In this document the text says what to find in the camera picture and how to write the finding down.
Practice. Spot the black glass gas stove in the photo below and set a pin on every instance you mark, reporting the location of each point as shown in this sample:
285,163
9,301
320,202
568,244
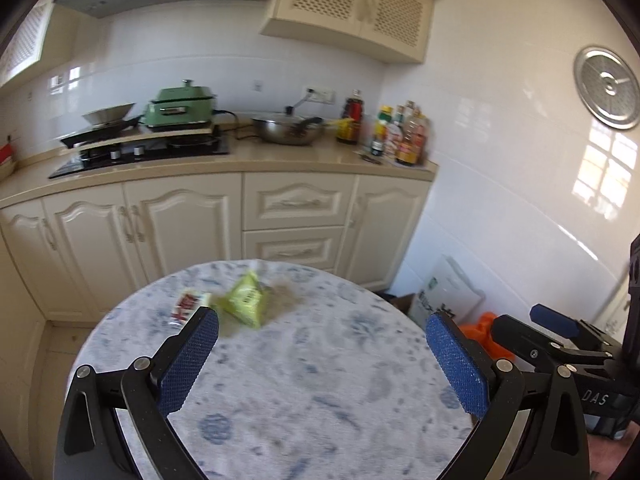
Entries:
150,157

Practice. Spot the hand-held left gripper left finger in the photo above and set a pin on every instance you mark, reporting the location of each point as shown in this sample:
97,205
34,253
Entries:
187,360

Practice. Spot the green electric cooker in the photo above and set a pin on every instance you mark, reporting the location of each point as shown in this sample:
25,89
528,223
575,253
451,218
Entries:
182,107

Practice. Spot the red box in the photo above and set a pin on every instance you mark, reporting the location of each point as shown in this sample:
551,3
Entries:
6,154

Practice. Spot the red white wrapper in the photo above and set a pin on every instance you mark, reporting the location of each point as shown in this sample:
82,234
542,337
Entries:
187,305

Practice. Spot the green snack bag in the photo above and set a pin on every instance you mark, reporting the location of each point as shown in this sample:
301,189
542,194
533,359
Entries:
245,302

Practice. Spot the wooden board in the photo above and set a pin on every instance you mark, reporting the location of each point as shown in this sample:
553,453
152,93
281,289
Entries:
160,135

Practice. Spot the orange plastic bag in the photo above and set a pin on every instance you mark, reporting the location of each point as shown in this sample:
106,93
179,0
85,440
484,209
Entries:
482,332

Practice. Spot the white sack green label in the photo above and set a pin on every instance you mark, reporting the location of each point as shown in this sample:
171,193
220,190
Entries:
450,292

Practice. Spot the double wall outlet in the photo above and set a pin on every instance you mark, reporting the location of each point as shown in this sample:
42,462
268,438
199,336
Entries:
322,95

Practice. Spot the steel wok with lid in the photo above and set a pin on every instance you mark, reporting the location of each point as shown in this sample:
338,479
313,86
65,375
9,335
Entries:
285,132

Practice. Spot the steel bowl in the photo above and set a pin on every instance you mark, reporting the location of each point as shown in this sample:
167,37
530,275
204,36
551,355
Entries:
107,114

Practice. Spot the dark red oil bottle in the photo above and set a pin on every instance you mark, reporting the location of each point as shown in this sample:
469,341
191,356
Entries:
350,120

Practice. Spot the white label bottle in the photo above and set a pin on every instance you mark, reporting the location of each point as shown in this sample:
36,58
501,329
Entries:
395,135

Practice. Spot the small dark utensil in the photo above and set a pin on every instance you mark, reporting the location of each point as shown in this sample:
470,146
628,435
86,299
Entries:
371,158

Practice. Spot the round steel wall plate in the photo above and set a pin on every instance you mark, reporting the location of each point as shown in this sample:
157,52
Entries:
607,87

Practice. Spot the black induction cooktop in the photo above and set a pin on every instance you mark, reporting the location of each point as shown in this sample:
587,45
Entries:
95,135

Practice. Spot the cream lattice door wall cabinet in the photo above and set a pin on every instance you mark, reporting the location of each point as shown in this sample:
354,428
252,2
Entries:
22,45
350,5

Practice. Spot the beige kitchen countertop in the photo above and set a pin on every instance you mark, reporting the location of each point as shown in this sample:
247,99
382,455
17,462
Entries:
280,157

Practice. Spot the white bowl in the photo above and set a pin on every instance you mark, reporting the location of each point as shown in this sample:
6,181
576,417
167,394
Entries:
7,170

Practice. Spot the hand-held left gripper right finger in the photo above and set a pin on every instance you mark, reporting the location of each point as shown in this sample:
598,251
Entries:
457,365

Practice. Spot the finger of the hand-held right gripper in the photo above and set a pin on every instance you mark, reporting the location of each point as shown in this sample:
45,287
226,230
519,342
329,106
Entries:
520,340
552,319

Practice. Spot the round marble table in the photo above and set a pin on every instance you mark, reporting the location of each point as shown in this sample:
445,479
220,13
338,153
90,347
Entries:
310,385

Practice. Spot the yellow cap sauce bottle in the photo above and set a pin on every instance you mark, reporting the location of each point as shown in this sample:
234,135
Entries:
380,137

